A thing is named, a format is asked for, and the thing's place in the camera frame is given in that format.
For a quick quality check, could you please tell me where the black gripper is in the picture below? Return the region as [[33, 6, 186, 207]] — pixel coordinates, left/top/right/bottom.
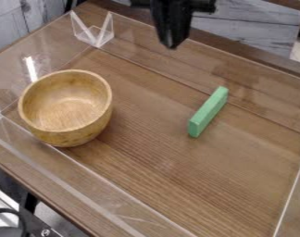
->
[[128, 0, 216, 49]]

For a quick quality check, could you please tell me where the green rectangular block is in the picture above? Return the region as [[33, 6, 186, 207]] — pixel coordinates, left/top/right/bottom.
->
[[187, 86, 228, 138]]

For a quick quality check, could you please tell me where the brown wooden bowl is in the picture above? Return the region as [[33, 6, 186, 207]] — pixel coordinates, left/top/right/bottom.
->
[[17, 69, 112, 147]]

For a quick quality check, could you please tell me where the black table leg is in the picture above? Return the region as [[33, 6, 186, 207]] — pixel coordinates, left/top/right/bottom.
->
[[17, 192, 40, 230]]

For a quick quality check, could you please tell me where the clear acrylic corner bracket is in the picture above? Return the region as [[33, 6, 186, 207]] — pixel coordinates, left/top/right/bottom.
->
[[69, 11, 114, 48]]

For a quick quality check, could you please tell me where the clear acrylic tray wall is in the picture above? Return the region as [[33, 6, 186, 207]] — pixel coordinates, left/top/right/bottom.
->
[[0, 4, 300, 237]]

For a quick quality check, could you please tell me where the black cable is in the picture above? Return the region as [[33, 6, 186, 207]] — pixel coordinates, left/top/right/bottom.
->
[[0, 208, 33, 237]]

